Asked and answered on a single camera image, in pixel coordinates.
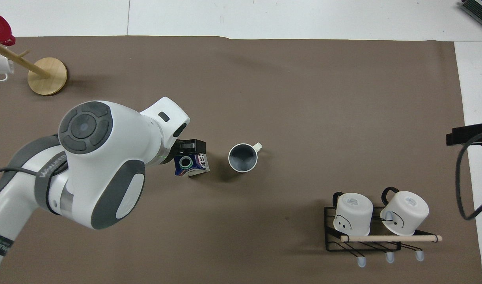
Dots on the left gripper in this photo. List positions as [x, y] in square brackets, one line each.
[184, 146]

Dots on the blue milk carton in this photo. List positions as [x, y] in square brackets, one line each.
[193, 165]

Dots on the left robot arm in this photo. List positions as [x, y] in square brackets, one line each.
[107, 157]

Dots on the grey cup white rim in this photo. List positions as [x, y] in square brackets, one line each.
[242, 158]

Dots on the wooden mug tree stand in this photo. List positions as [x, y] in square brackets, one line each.
[47, 77]

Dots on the black stand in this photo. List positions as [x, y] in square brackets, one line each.
[467, 133]

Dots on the dark grey device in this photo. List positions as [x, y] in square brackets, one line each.
[479, 11]

